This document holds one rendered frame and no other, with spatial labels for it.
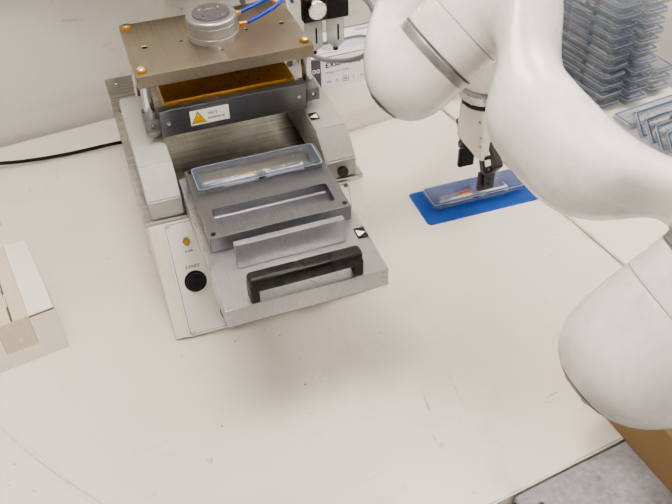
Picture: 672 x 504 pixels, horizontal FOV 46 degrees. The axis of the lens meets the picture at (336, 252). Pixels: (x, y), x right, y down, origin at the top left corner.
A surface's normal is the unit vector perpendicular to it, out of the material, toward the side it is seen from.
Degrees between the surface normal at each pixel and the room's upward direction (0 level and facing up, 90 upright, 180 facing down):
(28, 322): 88
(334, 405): 0
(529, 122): 49
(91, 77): 90
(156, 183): 41
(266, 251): 90
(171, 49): 0
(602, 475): 0
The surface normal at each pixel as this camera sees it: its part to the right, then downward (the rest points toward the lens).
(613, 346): -0.57, -0.11
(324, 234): 0.33, 0.62
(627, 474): -0.02, -0.75
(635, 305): -0.65, -0.38
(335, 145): 0.20, -0.16
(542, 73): 0.07, -0.49
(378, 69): -0.72, 0.05
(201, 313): 0.29, 0.25
